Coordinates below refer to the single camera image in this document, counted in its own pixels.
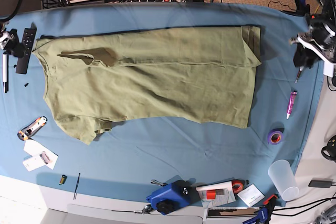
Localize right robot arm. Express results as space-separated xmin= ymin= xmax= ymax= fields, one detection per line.
xmin=1 ymin=0 xmax=25 ymax=58

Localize blue orange clamp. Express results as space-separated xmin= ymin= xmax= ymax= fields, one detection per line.
xmin=242 ymin=194 xmax=278 ymax=224

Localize translucent plastic cup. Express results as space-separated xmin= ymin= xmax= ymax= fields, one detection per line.
xmin=268 ymin=159 xmax=299 ymax=201

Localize black remote control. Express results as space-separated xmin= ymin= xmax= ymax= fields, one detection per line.
xmin=16 ymin=23 xmax=37 ymax=74

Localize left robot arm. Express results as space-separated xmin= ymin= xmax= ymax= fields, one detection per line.
xmin=290 ymin=0 xmax=335 ymax=78

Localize red tape roll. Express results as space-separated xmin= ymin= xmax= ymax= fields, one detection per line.
xmin=232 ymin=179 xmax=244 ymax=194

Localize black marker pen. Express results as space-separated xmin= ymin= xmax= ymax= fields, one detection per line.
xmin=2 ymin=51 xmax=8 ymax=93

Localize white paper sheets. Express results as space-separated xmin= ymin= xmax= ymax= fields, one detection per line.
xmin=23 ymin=139 xmax=58 ymax=172

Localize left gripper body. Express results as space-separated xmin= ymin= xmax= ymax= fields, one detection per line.
xmin=289 ymin=14 xmax=335 ymax=77

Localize red handled screwdriver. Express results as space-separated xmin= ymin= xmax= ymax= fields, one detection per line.
xmin=295 ymin=66 xmax=304 ymax=83

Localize metal key ring clip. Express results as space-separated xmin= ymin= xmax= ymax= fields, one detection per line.
xmin=134 ymin=204 xmax=154 ymax=215

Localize olive green t-shirt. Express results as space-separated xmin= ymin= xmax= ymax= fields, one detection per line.
xmin=33 ymin=26 xmax=261 ymax=144

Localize blue plastic box with knob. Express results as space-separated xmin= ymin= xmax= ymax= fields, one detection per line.
xmin=146 ymin=179 xmax=191 ymax=215

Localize purple tape roll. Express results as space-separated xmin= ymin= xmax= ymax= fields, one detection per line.
xmin=267 ymin=128 xmax=284 ymax=145

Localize small green battery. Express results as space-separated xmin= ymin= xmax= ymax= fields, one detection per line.
xmin=59 ymin=175 xmax=67 ymax=185

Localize small black adapter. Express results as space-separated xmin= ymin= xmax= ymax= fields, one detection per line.
xmin=308 ymin=179 xmax=334 ymax=188

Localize orange grey utility knife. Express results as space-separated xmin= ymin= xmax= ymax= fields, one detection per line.
xmin=17 ymin=116 xmax=48 ymax=141

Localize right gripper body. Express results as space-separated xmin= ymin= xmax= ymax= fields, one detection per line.
xmin=1 ymin=22 xmax=16 ymax=51

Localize white paper card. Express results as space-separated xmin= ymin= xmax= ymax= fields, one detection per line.
xmin=237 ymin=184 xmax=265 ymax=207

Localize clear case with red part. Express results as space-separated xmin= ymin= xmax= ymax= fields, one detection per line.
xmin=196 ymin=181 xmax=236 ymax=208

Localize purple glue tube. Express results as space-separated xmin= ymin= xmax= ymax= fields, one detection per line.
xmin=286 ymin=91 xmax=297 ymax=119

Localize blue table cloth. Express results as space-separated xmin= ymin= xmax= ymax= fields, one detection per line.
xmin=1 ymin=3 xmax=323 ymax=201

